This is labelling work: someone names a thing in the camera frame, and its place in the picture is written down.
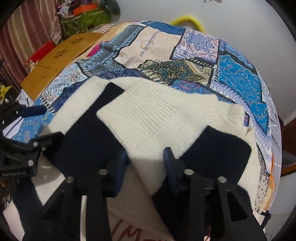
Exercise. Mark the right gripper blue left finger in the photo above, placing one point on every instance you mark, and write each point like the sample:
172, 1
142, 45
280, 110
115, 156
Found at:
60, 217

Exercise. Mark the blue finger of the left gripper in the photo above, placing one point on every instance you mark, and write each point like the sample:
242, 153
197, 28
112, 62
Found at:
26, 112

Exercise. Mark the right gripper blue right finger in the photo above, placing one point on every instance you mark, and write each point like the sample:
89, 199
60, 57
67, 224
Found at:
200, 204

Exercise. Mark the cream navy striped sweater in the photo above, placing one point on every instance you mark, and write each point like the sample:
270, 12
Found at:
143, 118

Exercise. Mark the clutter pile of clothes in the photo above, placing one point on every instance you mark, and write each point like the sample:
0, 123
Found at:
67, 8

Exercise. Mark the wooden lap desk tray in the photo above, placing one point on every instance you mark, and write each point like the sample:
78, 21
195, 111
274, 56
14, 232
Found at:
55, 61

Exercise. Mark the red box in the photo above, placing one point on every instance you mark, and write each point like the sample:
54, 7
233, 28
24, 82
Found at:
41, 53

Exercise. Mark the pink striped curtain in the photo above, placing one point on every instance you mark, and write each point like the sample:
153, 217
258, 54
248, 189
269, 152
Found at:
31, 25

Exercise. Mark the grey checked bed sheet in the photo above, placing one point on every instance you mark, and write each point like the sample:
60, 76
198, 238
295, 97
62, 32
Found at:
276, 142

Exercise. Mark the green fabric storage box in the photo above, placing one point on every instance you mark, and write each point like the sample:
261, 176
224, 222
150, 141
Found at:
83, 22

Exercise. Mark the orange box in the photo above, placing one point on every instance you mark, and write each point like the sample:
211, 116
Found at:
84, 8

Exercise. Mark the grey plush toy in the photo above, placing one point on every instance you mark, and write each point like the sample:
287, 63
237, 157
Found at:
111, 5

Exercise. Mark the blue patchwork bedspread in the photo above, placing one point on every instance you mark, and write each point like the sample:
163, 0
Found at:
182, 58

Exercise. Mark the yellow foam tube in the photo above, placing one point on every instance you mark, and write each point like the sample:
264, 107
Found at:
189, 19

